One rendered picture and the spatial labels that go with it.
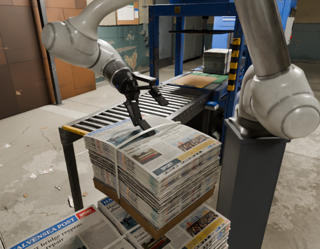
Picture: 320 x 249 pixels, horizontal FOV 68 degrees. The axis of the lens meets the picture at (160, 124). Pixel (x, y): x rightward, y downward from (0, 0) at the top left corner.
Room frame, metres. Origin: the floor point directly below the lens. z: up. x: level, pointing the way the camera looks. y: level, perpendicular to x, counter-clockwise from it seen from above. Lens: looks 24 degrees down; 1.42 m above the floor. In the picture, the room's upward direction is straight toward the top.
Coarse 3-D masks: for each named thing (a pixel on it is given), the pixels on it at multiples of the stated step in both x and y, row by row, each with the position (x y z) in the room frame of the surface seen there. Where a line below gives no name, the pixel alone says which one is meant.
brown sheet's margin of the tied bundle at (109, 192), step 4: (96, 184) 0.73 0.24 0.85; (100, 184) 0.71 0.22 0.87; (96, 188) 0.73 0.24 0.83; (100, 188) 0.71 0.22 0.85; (104, 188) 0.69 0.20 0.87; (108, 188) 0.67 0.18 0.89; (104, 192) 0.69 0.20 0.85; (108, 192) 0.67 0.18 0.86; (112, 192) 0.65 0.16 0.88; (108, 196) 0.67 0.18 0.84; (112, 196) 0.65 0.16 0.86
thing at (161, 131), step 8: (160, 128) 0.76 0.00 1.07; (168, 128) 0.76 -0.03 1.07; (176, 128) 0.76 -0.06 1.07; (128, 136) 0.70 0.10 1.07; (144, 136) 0.70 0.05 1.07; (152, 136) 0.70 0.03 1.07; (112, 144) 0.64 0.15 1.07; (128, 144) 0.65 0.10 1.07; (136, 144) 0.64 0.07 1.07; (112, 152) 0.63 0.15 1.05; (120, 152) 0.60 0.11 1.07; (112, 160) 0.63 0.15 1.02; (120, 160) 0.61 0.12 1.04; (112, 168) 0.65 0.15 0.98; (120, 168) 0.61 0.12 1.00; (120, 176) 0.61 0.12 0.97; (120, 184) 0.62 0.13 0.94; (120, 192) 0.62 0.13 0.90
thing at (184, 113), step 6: (210, 90) 2.21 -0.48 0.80; (198, 96) 2.02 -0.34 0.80; (204, 96) 2.02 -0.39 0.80; (210, 96) 2.16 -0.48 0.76; (192, 102) 1.85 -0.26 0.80; (198, 102) 1.90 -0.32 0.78; (204, 102) 2.03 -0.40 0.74; (180, 108) 1.71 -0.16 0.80; (186, 108) 1.71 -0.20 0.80; (192, 108) 1.80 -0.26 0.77; (198, 108) 1.91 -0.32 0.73; (174, 114) 1.59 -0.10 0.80; (180, 114) 1.61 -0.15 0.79; (186, 114) 1.70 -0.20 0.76; (192, 114) 1.80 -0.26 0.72; (174, 120) 1.53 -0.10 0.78; (180, 120) 1.62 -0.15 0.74; (186, 120) 1.71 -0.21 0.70
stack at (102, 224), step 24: (72, 216) 0.59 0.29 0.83; (96, 216) 0.59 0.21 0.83; (120, 216) 0.59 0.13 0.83; (192, 216) 0.59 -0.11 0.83; (216, 216) 0.59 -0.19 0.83; (24, 240) 0.50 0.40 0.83; (48, 240) 0.50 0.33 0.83; (72, 240) 0.50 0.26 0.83; (96, 240) 0.50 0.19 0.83; (120, 240) 0.51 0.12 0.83; (144, 240) 0.50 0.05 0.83; (168, 240) 0.50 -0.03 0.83; (192, 240) 0.50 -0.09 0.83; (216, 240) 0.53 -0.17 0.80
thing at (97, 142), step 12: (156, 120) 0.84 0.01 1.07; (168, 120) 0.84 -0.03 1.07; (96, 132) 0.77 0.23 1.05; (108, 132) 0.75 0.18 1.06; (120, 132) 0.74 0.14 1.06; (132, 132) 0.73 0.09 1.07; (84, 144) 0.76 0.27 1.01; (96, 144) 0.70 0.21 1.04; (96, 156) 0.71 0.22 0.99; (108, 156) 0.65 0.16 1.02; (96, 168) 0.73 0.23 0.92; (108, 168) 0.66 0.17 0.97; (96, 180) 0.73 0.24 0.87; (108, 180) 0.68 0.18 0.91
